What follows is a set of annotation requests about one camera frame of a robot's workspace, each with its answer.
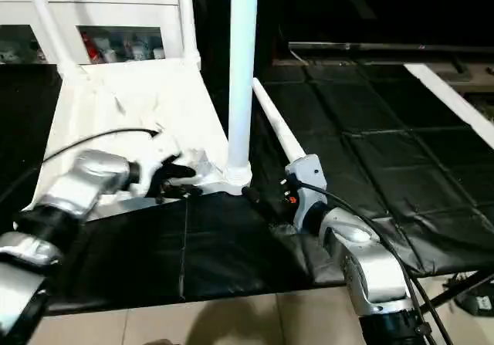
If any white plastic table top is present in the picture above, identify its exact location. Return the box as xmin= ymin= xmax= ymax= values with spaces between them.
xmin=22 ymin=57 xmax=253 ymax=216

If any white plastic table leg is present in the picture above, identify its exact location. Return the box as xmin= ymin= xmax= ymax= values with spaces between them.
xmin=252 ymin=78 xmax=322 ymax=185
xmin=177 ymin=0 xmax=202 ymax=69
xmin=22 ymin=0 xmax=87 ymax=80
xmin=225 ymin=0 xmax=261 ymax=187

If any black work mat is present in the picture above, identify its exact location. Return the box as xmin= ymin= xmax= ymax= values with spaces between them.
xmin=0 ymin=61 xmax=494 ymax=316

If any red bottle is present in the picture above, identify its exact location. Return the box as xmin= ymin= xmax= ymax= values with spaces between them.
xmin=83 ymin=33 xmax=100 ymax=63

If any white glass-door cabinet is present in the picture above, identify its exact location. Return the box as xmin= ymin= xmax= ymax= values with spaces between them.
xmin=0 ymin=0 xmax=194 ymax=66

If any black metal stand tube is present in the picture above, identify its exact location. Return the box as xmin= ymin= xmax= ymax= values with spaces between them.
xmin=421 ymin=270 xmax=494 ymax=313

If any white edge strip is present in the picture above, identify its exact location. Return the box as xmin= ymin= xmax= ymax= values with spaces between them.
xmin=404 ymin=63 xmax=494 ymax=150

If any black box white label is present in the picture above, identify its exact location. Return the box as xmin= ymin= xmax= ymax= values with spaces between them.
xmin=455 ymin=291 xmax=494 ymax=316

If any black metal rail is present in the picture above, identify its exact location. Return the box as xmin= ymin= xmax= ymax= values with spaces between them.
xmin=289 ymin=42 xmax=494 ymax=57

